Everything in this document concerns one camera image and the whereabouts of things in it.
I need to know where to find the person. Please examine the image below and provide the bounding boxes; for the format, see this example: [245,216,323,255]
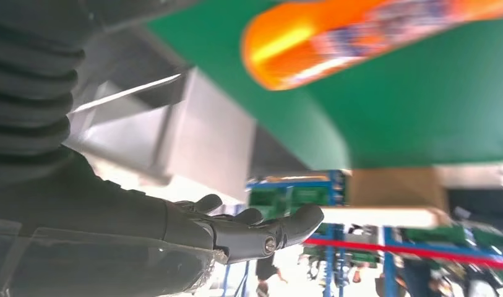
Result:
[254,254,289,297]

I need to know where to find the red bar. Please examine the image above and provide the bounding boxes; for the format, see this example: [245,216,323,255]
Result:
[303,238,503,272]

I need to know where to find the cardboard box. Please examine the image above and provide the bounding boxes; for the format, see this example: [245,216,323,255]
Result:
[348,167,450,214]

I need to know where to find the black tool case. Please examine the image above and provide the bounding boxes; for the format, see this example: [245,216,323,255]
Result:
[447,186,503,224]

